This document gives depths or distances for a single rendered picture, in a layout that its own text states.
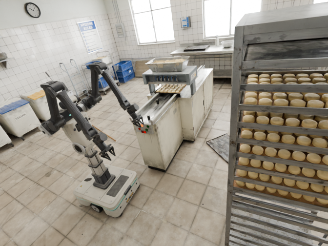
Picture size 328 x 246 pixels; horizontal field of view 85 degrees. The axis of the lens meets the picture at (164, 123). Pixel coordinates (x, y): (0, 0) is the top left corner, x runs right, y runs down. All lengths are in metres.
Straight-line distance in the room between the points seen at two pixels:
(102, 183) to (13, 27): 4.28
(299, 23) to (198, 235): 1.86
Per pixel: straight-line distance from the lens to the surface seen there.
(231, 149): 0.94
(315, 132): 0.92
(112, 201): 2.19
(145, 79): 2.70
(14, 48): 5.52
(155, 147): 2.28
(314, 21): 0.73
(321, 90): 0.83
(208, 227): 2.14
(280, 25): 0.71
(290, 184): 1.16
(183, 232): 2.12
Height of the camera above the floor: 1.90
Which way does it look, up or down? 32 degrees down
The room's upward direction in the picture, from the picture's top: 11 degrees counter-clockwise
